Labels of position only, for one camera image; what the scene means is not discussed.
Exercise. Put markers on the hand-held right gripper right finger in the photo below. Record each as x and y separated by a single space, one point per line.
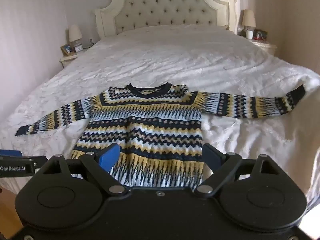
211 158

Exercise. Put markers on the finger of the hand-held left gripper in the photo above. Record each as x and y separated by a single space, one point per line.
10 152

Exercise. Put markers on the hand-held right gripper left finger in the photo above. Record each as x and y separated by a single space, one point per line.
109 158

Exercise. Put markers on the navy yellow patterned knit sweater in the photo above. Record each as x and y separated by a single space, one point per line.
160 132

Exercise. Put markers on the bed with white bedspread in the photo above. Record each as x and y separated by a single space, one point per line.
175 60

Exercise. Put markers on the cream nightstand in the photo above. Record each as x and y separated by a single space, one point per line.
265 45
68 60

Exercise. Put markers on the small table clock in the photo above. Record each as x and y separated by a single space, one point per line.
78 48

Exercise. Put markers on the cream shade table lamp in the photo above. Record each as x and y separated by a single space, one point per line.
75 33
248 18

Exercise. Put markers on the white cup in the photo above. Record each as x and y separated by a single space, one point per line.
249 34

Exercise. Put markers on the cream tufted headboard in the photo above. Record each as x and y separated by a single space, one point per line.
165 5

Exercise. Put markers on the wooden photo frame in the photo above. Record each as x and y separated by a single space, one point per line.
67 49

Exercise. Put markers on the dark photo frame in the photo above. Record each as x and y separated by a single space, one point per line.
261 33

